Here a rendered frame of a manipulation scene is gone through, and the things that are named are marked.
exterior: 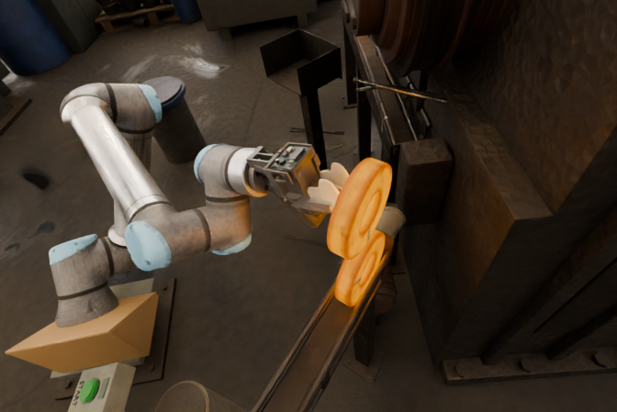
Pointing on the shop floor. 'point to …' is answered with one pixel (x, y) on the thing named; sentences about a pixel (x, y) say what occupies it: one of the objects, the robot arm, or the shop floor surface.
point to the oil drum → (26, 28)
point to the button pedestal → (120, 381)
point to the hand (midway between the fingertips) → (360, 200)
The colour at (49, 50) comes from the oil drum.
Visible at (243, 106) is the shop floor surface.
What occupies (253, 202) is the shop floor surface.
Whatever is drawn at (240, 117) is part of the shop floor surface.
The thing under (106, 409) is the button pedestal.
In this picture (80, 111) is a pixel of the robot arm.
